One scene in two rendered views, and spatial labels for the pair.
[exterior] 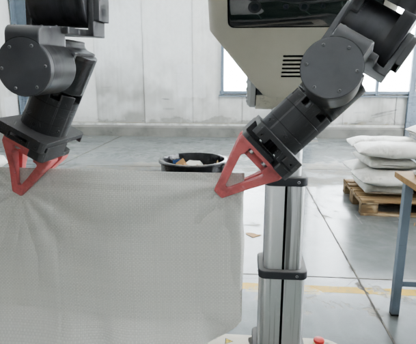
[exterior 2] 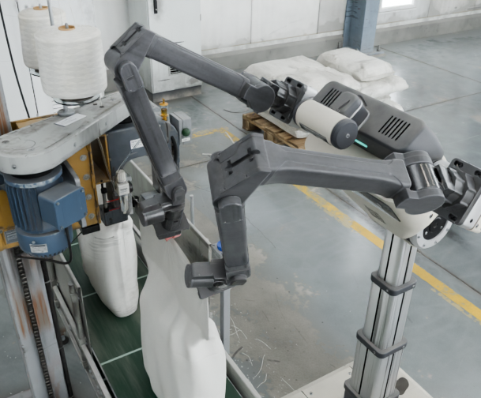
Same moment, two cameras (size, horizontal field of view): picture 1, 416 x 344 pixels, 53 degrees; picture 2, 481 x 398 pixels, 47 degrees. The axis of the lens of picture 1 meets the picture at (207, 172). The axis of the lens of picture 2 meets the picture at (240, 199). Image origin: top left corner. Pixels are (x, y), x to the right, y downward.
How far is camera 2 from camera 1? 131 cm
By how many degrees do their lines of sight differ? 52
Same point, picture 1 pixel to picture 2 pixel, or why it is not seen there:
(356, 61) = (190, 279)
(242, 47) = not seen: hidden behind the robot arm
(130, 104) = not seen: outside the picture
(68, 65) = (158, 217)
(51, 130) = (166, 228)
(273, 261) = (366, 331)
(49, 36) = (150, 208)
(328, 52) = (188, 270)
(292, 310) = (370, 372)
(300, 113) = not seen: hidden behind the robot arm
